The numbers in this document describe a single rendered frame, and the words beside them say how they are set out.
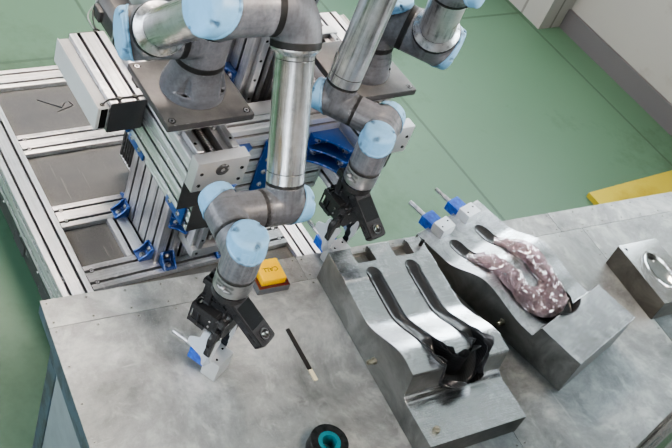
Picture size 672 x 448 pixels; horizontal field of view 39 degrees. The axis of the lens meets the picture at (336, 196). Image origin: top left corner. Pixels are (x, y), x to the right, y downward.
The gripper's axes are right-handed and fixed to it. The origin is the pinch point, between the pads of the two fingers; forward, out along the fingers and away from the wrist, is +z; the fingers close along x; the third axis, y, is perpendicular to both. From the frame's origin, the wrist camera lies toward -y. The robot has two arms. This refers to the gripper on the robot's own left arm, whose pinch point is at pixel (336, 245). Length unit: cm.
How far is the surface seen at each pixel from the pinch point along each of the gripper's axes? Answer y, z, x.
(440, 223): -6.5, -3.6, -28.2
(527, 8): 147, 80, -286
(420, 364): -38.8, -8.8, 10.6
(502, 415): -55, -1, -4
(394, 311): -23.0, -3.2, 1.9
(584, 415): -63, 5, -29
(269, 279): -1.7, 0.9, 20.8
